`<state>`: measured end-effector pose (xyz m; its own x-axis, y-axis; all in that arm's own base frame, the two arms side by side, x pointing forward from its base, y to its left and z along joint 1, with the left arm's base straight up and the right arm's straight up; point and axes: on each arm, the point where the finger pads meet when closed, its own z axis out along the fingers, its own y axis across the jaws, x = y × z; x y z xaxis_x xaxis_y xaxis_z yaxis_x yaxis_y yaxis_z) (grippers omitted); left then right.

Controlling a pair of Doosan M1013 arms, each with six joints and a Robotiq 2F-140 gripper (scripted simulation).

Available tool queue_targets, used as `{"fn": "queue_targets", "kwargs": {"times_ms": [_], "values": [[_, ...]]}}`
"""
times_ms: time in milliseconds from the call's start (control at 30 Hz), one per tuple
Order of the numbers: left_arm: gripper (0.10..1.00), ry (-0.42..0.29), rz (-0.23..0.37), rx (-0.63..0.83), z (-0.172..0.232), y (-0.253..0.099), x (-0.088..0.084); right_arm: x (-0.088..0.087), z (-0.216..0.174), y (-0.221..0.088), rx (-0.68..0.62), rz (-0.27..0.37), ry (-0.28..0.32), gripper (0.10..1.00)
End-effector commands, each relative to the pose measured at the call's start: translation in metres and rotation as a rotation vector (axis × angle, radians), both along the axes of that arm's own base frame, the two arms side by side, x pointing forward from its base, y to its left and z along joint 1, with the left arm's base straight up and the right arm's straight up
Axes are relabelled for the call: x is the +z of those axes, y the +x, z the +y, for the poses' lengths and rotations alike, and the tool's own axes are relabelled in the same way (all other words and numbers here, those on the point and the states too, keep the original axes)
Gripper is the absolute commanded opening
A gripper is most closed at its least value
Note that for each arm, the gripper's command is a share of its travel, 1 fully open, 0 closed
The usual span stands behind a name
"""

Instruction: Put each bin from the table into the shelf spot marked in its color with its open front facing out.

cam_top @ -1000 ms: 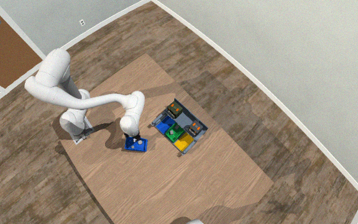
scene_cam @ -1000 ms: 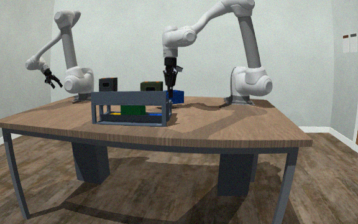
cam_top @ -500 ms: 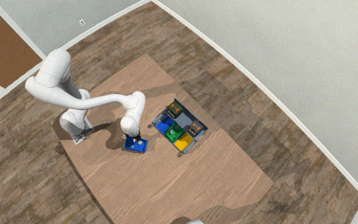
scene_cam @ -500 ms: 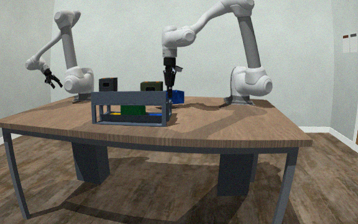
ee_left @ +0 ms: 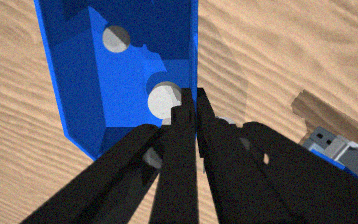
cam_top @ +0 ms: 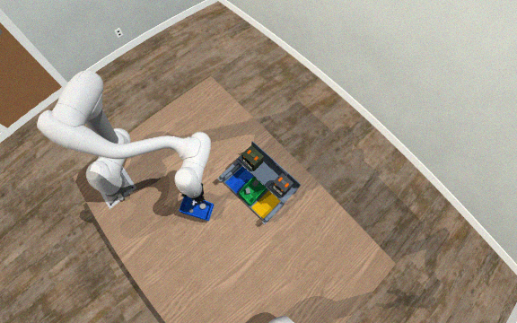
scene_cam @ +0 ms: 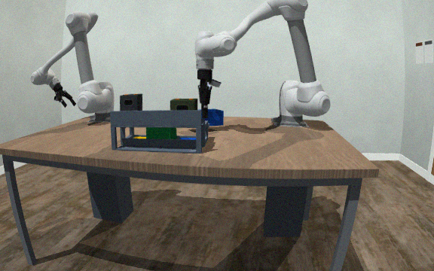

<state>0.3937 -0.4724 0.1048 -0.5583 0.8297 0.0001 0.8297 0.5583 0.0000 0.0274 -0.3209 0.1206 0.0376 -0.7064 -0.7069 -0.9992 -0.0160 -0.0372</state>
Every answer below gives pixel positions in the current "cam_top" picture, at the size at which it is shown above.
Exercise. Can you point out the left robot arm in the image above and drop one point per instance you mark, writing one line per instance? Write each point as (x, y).
(80, 103)

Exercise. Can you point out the blue bin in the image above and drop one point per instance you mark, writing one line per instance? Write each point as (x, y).
(197, 211)

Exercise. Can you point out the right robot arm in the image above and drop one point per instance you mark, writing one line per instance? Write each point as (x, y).
(281, 319)

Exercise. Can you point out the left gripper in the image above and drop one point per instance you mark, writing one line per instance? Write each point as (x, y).
(199, 199)

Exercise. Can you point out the green bin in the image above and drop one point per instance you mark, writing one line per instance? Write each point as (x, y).
(255, 192)

